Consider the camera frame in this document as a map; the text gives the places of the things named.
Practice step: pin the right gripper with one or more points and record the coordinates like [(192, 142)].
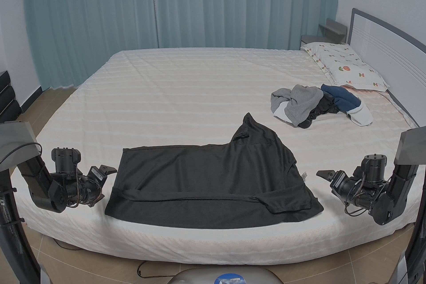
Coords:
[(347, 191)]

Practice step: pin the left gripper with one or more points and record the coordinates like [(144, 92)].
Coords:
[(90, 191)]

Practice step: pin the black T-shirt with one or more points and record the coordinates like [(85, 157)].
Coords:
[(199, 176)]

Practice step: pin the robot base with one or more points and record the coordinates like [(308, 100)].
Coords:
[(193, 277)]

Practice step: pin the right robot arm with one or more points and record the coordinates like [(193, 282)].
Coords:
[(374, 168)]

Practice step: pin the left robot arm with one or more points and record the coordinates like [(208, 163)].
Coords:
[(36, 182)]

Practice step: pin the pile of clothes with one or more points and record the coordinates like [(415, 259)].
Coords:
[(299, 103)]

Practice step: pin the bed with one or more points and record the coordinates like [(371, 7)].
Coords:
[(183, 86)]

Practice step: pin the white printed pillow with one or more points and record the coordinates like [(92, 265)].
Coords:
[(346, 66)]

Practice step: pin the black chest of drawers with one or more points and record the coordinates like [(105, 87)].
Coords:
[(8, 96)]

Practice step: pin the grey bedside table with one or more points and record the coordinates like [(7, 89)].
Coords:
[(332, 28)]

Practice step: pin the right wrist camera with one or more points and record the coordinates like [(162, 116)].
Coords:
[(338, 180)]

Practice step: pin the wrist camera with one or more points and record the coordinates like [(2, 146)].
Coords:
[(338, 180), (97, 174)]

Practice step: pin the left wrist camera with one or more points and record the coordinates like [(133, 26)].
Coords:
[(97, 174)]

